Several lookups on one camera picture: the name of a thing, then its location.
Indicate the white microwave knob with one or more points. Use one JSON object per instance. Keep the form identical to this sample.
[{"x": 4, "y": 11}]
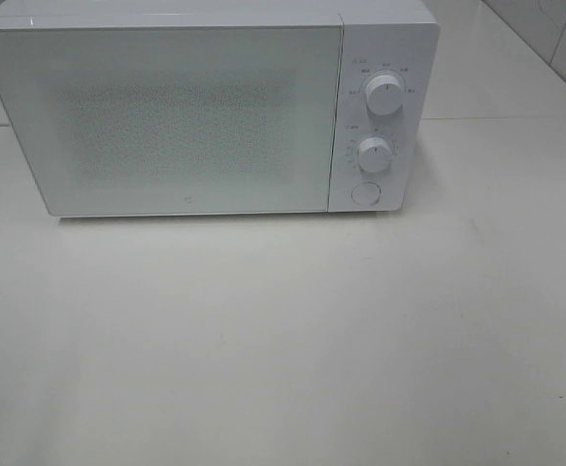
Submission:
[
  {"x": 374, "y": 154},
  {"x": 384, "y": 94}
]

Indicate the white microwave door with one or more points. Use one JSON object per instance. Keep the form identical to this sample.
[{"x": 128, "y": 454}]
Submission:
[{"x": 137, "y": 122}]

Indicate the round white door button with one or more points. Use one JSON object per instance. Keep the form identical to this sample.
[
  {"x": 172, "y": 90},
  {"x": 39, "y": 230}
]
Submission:
[{"x": 366, "y": 194}]

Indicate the white microwave oven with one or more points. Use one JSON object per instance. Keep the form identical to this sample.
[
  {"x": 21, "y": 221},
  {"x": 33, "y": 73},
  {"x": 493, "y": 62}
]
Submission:
[{"x": 400, "y": 37}]

